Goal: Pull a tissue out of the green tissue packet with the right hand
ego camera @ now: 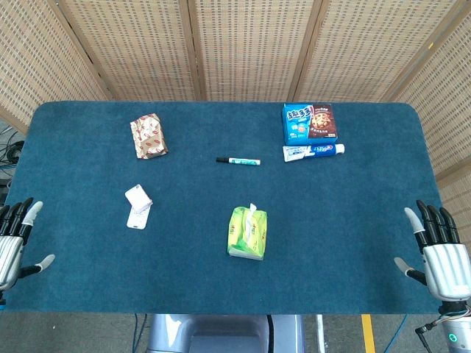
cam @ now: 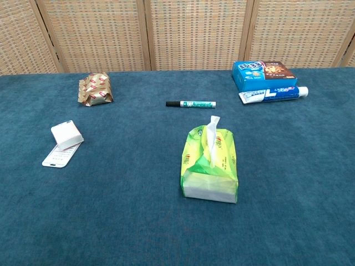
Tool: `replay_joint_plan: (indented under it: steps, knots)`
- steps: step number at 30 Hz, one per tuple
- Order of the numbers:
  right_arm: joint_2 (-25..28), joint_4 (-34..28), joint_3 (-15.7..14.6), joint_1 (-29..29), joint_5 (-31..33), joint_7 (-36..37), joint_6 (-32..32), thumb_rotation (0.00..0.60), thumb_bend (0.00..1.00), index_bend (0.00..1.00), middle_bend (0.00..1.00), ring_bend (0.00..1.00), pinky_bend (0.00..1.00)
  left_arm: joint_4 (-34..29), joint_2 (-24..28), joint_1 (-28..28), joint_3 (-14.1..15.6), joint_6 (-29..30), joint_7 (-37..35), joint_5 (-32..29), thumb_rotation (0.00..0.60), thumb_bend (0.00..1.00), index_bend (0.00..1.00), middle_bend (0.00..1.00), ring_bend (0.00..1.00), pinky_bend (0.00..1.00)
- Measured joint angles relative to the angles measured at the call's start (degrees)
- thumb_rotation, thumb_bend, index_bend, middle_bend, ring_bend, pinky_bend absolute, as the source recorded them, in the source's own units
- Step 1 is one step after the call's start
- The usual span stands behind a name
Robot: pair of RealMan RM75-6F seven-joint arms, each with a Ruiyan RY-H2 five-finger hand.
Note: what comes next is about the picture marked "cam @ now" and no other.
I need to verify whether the green whiteboard marker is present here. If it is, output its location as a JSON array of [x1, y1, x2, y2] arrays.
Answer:
[[165, 100, 217, 109]]

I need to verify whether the gold crumpled snack bag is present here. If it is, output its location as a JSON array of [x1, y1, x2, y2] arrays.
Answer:
[[78, 72, 114, 106]]

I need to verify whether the green plastic tissue pack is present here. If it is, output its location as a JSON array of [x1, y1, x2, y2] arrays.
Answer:
[[180, 125, 239, 204]]

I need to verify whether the blue carpet table cover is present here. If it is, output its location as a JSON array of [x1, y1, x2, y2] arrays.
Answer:
[[0, 66, 355, 266]]

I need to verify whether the white tissue sheet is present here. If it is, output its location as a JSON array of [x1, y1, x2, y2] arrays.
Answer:
[[205, 115, 221, 168]]

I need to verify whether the woven rattan folding screen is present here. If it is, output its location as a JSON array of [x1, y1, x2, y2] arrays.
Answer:
[[0, 0, 355, 76]]

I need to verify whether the white printed card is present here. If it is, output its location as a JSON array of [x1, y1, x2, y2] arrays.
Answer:
[[42, 142, 83, 167]]

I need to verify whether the blue cookie box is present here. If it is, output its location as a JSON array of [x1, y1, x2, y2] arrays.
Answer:
[[232, 61, 298, 92]]

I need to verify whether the blue white toothpaste tube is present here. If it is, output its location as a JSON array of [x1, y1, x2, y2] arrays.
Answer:
[[239, 86, 310, 105]]

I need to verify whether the white small box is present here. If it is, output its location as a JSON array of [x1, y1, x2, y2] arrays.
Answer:
[[50, 120, 85, 151]]

